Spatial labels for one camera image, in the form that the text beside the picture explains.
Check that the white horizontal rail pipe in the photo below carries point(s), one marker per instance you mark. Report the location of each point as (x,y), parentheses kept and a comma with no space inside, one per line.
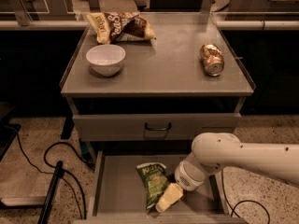
(222,25)

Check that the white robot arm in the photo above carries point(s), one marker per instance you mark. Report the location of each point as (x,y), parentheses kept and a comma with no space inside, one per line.
(211,152)

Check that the white ceramic bowl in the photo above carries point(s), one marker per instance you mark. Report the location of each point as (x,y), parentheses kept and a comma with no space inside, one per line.
(106,60)

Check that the closed top drawer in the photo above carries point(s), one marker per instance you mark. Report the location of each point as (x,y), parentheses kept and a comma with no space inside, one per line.
(130,127)

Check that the black bar on floor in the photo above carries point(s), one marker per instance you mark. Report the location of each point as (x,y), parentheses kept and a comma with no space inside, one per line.
(45,212)

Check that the crushed golden soda can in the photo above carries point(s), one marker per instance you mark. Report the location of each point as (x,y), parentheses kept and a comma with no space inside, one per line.
(212,59)

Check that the black drawer handle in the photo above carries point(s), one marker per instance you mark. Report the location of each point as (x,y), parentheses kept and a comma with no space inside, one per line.
(158,128)

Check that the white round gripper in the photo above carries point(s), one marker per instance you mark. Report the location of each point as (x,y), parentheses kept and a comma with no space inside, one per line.
(184,178)

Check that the brown sea salt chip bag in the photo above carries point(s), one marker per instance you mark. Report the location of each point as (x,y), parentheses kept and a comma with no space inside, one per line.
(120,26)

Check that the dark equipment at left edge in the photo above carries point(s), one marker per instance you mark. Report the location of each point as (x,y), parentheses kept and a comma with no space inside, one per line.
(8,131)

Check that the grey metal drawer cabinet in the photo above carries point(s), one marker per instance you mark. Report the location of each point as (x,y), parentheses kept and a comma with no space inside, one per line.
(161,76)

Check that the green jalapeno chip bag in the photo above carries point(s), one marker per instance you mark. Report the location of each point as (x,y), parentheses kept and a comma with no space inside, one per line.
(153,176)

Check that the open middle drawer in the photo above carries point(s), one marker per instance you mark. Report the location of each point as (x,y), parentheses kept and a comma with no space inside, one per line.
(119,197)

